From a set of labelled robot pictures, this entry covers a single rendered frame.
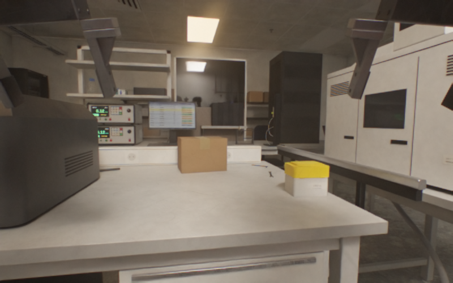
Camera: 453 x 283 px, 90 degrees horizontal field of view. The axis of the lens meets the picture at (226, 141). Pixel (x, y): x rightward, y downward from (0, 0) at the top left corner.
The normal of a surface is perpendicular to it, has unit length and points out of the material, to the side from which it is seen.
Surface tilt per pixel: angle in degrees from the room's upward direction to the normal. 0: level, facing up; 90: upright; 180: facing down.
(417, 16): 113
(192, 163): 90
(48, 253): 90
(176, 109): 86
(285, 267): 90
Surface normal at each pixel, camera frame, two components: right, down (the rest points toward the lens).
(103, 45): 0.17, 0.47
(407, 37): -0.99, 0.00
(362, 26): -0.19, 0.47
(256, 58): 0.17, 0.08
